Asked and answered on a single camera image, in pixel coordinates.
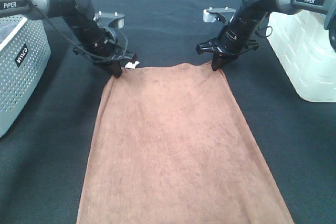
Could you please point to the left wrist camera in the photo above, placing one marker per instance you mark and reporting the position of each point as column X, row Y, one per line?
column 112, row 20

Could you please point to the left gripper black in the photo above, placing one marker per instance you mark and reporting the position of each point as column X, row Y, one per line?
column 109, row 57

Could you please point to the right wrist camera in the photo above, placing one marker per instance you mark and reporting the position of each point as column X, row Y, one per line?
column 211, row 15

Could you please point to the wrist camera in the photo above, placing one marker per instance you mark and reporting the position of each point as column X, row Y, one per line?
column 112, row 20
column 211, row 15

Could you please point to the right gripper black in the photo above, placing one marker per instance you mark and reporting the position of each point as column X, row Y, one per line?
column 223, row 55

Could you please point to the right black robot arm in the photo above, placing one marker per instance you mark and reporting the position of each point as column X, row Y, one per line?
column 239, row 25

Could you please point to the brown terry towel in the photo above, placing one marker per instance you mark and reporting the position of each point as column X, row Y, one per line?
column 171, row 145

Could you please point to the white plastic storage bin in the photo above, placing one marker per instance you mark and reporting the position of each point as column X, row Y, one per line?
column 302, row 46

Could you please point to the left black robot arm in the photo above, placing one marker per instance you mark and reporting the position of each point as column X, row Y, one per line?
column 95, row 31

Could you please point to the white towel label tag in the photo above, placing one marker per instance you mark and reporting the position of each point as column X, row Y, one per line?
column 131, row 65

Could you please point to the grey perforated laundry basket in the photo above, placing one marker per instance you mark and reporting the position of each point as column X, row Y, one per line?
column 25, row 52

